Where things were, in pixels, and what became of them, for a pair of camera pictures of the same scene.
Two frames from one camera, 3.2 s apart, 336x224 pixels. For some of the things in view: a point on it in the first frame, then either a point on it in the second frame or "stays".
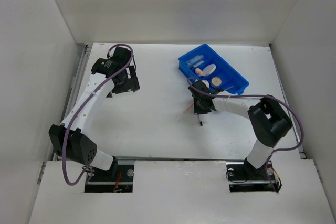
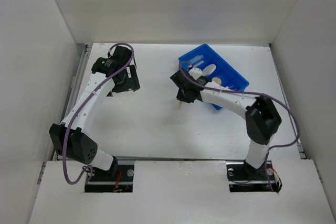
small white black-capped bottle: (199, 63) stays
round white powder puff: (209, 70) stays
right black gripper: (198, 111) → (181, 96)
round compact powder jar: (216, 82) stays
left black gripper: (130, 84) stays
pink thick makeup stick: (187, 110) → (179, 105)
